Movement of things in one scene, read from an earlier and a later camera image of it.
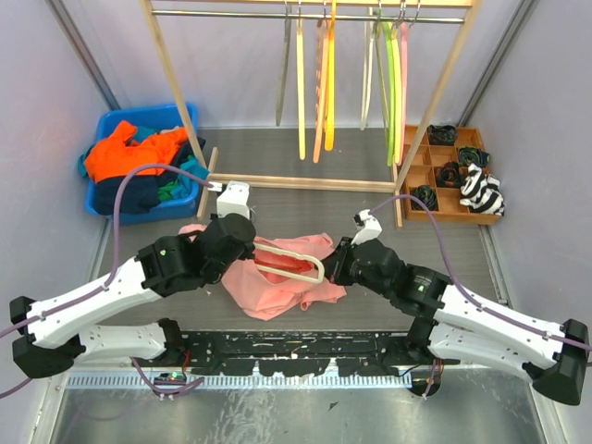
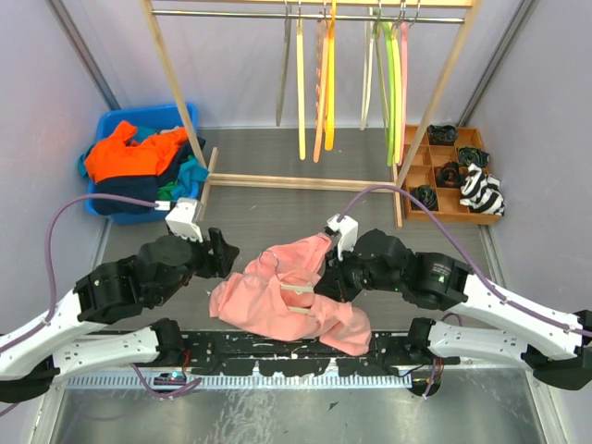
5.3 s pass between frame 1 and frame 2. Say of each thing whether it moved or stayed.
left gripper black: moved
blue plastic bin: stayed
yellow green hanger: stayed
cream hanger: moved
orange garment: stayed
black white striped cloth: stayed
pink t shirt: moved
